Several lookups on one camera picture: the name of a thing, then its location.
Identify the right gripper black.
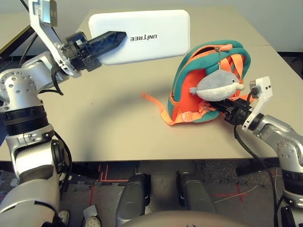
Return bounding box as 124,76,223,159
209,97,255,125

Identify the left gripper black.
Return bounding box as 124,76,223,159
65,30,128,71

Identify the grey plush whale keychain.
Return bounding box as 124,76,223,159
188,47,246,100

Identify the orange teal child backpack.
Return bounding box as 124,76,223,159
141,39,248,126

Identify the white hard pencil case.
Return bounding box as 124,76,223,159
88,9,191,66

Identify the grey right robot leg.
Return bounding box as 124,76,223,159
177,172,217,213

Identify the grey robot leg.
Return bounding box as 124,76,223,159
117,174,152,224
177,172,217,213

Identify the red floor tape cross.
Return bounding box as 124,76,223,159
214,183,250,204

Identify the grey robot torso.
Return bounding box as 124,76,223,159
123,210,247,227

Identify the grey left robot leg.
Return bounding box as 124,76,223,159
117,174,152,224

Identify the grey paper sheet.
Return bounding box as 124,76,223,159
82,204,99,218

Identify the white perforated clog shoe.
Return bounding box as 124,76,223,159
58,210,71,225
84,215,102,227

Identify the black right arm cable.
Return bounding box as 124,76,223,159
234,93,293,227

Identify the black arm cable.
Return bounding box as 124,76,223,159
18,33,73,192
234,93,293,227

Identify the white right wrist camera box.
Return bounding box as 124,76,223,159
241,76,274,132

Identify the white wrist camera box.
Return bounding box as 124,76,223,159
241,76,274,132
27,0,82,79

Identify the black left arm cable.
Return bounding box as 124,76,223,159
18,33,73,192

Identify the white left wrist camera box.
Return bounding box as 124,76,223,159
27,0,82,79

